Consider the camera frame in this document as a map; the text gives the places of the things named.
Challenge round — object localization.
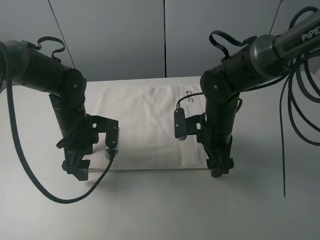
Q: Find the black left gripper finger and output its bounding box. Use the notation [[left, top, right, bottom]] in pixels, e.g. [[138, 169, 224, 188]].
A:
[[74, 156, 90, 181], [62, 154, 79, 178]]

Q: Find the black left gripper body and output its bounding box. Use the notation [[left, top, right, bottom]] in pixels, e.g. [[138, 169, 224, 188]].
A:
[[56, 114, 98, 165]]

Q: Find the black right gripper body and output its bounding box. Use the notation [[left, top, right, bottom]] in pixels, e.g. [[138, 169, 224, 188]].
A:
[[196, 113, 234, 163]]

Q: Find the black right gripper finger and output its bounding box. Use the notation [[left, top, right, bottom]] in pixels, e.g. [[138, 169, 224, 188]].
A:
[[206, 158, 220, 177], [219, 158, 234, 177]]

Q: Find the white towel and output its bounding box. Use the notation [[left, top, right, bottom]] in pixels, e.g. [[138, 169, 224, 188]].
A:
[[95, 85, 207, 171]]

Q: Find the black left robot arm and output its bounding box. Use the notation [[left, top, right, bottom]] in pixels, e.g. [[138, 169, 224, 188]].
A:
[[3, 36, 98, 181]]

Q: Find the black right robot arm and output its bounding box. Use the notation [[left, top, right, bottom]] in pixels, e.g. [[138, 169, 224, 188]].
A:
[[197, 6, 320, 178]]

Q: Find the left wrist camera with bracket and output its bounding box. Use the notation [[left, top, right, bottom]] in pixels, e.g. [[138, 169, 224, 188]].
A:
[[90, 115, 120, 162]]

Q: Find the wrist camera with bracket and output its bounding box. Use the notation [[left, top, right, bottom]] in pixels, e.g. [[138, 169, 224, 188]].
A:
[[90, 115, 120, 162], [173, 107, 205, 141]]

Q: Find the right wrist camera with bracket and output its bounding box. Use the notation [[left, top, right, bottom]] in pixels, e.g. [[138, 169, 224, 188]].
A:
[[173, 107, 205, 141]]

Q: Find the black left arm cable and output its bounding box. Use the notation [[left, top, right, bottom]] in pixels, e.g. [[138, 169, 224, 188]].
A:
[[0, 42, 118, 205]]

